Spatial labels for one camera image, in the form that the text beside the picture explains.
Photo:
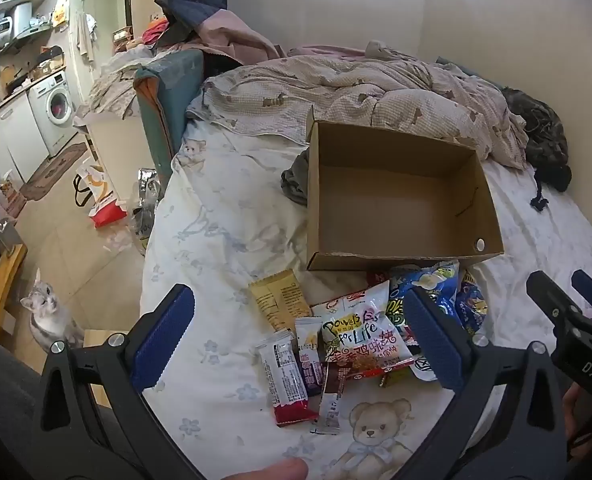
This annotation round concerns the yellow and blue chip bag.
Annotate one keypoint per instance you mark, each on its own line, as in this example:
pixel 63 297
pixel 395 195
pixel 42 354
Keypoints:
pixel 431 280

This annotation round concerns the dark camouflage garment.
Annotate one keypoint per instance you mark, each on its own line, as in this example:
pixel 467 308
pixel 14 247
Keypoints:
pixel 541 135

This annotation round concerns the beige wafer packet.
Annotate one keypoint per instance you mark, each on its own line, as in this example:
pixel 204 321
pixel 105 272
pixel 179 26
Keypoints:
pixel 276 300

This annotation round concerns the small red packet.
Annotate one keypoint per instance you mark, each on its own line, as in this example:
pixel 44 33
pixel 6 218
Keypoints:
pixel 378 277

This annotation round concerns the brown stick packet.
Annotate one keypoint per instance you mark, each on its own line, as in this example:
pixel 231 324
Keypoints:
pixel 331 400

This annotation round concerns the clear plastic bag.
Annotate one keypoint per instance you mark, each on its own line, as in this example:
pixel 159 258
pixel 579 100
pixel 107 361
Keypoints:
pixel 143 210

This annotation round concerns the patterned cloth pile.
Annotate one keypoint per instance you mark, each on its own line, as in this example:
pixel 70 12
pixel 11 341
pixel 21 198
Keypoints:
pixel 115 85

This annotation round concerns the white red snack bag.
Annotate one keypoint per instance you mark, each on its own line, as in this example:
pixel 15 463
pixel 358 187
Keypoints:
pixel 361 335

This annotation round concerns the person's right hand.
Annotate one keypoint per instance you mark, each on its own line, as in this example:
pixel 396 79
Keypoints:
pixel 576 410

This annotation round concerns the teal cushion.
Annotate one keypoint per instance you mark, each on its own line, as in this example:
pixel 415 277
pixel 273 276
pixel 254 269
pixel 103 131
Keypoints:
pixel 160 110

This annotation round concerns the white printed bedsheet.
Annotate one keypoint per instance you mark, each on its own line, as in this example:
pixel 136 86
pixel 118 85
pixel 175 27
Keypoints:
pixel 215 240

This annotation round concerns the red cloth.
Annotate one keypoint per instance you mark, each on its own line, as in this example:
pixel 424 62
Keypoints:
pixel 155 32

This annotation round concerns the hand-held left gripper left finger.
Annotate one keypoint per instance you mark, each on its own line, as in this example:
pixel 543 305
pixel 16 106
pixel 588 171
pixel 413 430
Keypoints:
pixel 163 340

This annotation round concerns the grey cloth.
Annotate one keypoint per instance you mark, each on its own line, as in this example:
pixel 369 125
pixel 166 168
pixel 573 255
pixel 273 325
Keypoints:
pixel 296 180

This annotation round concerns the beige checked quilt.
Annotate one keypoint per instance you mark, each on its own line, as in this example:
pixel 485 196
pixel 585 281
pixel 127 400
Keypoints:
pixel 356 85

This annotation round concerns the red white bar packet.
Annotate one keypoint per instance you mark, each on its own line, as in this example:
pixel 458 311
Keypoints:
pixel 286 380

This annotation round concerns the purple snack packet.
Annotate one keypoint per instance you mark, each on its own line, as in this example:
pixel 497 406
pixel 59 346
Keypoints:
pixel 308 360

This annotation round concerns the white floor cabinet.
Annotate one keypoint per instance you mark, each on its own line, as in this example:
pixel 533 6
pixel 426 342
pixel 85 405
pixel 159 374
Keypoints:
pixel 15 135

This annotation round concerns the pink cloth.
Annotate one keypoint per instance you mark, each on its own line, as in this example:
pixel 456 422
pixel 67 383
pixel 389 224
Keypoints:
pixel 235 35

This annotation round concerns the person's left hand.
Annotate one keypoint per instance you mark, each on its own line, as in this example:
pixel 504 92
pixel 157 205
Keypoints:
pixel 276 471

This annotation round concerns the small white packet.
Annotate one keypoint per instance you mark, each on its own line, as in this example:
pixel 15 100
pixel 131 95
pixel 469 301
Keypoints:
pixel 423 367

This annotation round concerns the cardboard box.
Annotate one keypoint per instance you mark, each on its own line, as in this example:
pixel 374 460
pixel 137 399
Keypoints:
pixel 386 200

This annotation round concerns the yellow hanging bag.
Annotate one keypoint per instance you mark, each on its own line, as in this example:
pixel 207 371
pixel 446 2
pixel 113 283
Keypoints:
pixel 60 12

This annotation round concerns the dark hanging jacket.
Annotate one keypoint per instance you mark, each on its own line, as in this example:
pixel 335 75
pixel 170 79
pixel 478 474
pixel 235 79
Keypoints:
pixel 190 0

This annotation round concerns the white red shopping bag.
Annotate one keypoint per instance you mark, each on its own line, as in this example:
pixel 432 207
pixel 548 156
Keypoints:
pixel 103 200

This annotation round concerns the hanging white towel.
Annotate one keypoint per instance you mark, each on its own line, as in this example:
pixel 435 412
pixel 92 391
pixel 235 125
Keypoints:
pixel 83 35

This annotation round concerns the wooden chair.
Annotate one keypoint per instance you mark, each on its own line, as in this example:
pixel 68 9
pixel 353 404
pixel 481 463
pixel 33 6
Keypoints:
pixel 0 280

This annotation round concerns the brown floor rug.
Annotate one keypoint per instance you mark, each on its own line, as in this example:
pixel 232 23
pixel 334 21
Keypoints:
pixel 55 170

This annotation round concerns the grey white cat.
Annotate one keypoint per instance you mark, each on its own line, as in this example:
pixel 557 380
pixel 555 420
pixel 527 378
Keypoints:
pixel 50 320

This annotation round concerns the blue snack bag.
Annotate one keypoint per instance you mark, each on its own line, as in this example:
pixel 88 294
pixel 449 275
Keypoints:
pixel 471 305

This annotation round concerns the white washing machine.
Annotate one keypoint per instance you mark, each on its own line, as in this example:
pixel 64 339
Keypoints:
pixel 55 110

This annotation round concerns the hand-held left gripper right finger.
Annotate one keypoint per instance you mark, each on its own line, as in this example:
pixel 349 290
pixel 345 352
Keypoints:
pixel 433 340

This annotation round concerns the white water heater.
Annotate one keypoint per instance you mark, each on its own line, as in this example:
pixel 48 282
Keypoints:
pixel 20 17

